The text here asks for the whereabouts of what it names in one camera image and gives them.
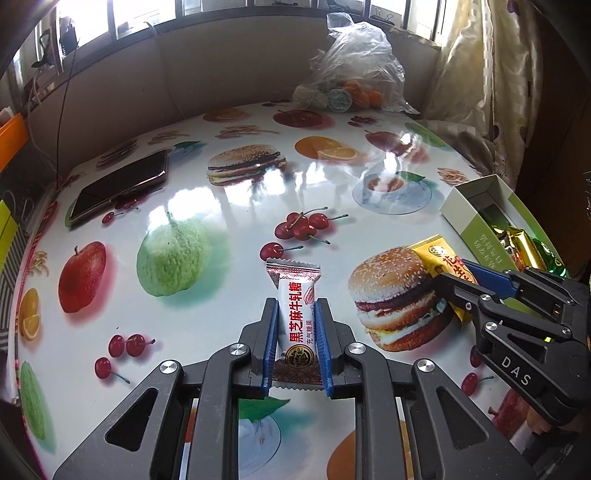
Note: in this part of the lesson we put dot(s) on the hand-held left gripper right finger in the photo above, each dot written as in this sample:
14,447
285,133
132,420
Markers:
323,344

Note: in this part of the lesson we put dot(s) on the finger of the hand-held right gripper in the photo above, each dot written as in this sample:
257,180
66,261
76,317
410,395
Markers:
461,297
491,279

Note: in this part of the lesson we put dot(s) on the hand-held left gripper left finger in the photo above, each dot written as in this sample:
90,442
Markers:
270,344

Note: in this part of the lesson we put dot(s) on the white brown candy packet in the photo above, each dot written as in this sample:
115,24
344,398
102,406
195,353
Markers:
295,314

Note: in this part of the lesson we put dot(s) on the yellow snack packet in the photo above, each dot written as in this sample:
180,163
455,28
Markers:
438,258

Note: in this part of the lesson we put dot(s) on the long gold snack packet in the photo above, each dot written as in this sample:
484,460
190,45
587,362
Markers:
519,242

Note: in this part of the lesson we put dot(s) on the green cardboard box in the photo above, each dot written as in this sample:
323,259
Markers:
471,230

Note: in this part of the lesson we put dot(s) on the cream patterned curtain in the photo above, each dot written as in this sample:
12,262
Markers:
480,69

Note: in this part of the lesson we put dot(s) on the black smartphone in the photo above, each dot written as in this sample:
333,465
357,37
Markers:
120,184

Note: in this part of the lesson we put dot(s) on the clear plastic bag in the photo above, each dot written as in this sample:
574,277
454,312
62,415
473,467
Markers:
364,55

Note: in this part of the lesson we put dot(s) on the black white striped box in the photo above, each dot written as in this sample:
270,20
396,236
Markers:
14,277

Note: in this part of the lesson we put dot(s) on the black binder clip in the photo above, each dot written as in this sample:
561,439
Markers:
384,16

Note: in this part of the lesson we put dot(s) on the orange box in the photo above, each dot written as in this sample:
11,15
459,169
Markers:
10,138

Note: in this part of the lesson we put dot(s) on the barred window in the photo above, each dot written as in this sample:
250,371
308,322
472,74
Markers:
138,14

